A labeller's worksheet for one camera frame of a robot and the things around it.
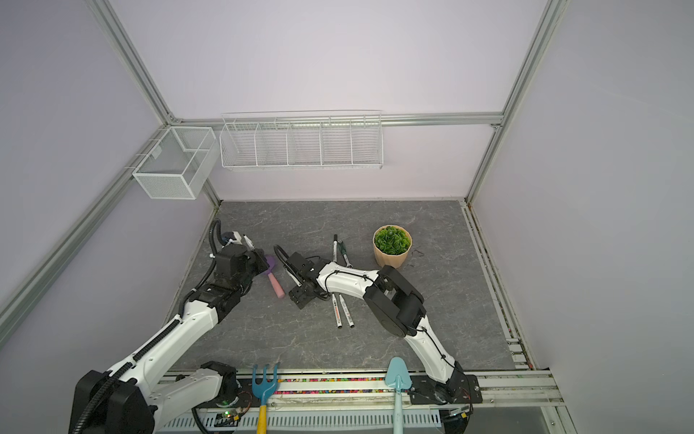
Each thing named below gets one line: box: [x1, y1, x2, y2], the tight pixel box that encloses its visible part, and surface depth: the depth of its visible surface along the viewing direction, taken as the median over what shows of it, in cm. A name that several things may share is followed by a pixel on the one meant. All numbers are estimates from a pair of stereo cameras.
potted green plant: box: [372, 224, 413, 269], surface depth 94 cm
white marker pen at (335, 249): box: [332, 234, 338, 263], surface depth 107 cm
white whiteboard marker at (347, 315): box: [338, 293, 356, 329], surface depth 88 cm
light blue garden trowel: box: [384, 356, 413, 434], surface depth 75 cm
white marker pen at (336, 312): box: [331, 292, 343, 329], surface depth 88 cm
